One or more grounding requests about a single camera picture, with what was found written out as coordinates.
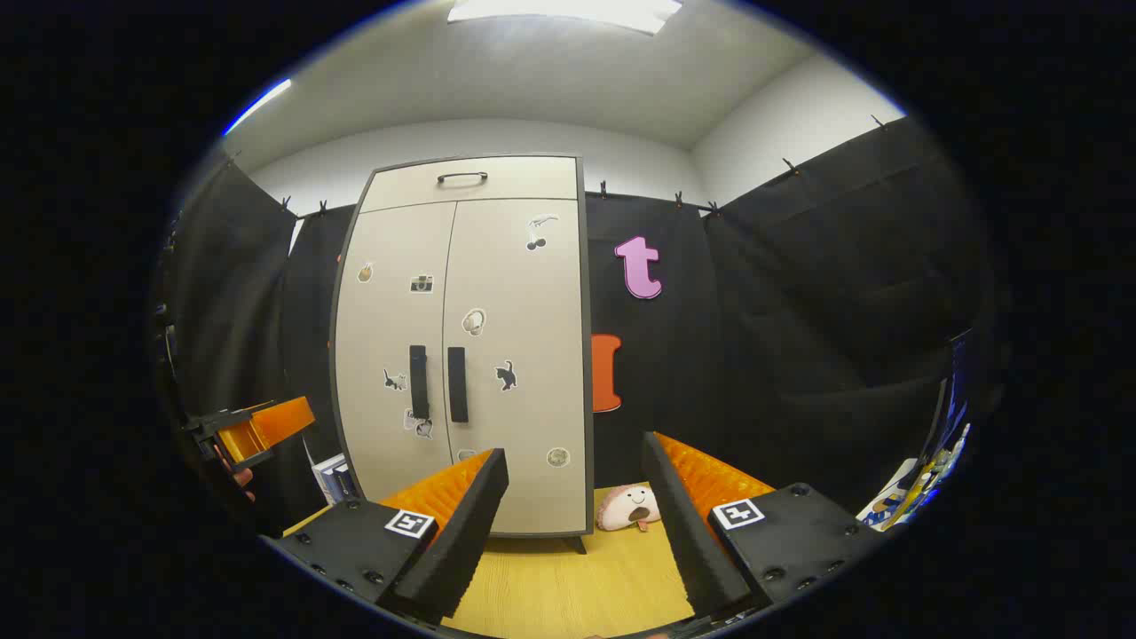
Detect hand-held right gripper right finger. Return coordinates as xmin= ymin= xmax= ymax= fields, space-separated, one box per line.
xmin=641 ymin=432 xmax=888 ymax=622

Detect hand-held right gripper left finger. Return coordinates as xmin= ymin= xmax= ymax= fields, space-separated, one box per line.
xmin=266 ymin=448 xmax=509 ymax=627

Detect beige shoe cabinet door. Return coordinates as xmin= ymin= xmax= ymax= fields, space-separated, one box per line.
xmin=441 ymin=199 xmax=588 ymax=536
xmin=330 ymin=202 xmax=457 ymax=503

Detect beige double-door shoe cabinet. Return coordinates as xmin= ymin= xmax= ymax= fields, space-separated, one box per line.
xmin=328 ymin=155 xmax=594 ymax=556

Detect pink white plush toy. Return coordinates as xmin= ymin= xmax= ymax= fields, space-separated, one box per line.
xmin=596 ymin=484 xmax=662 ymax=533

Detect blue white books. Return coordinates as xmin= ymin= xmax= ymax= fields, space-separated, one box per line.
xmin=311 ymin=454 xmax=360 ymax=507

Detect black backdrop cloth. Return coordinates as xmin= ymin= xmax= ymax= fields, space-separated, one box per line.
xmin=155 ymin=115 xmax=1004 ymax=533

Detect long ceiling light strip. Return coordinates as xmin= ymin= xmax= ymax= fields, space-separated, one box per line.
xmin=222 ymin=78 xmax=294 ymax=136

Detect rectangular ceiling light panel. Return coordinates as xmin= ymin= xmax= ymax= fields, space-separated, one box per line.
xmin=446 ymin=0 xmax=684 ymax=36

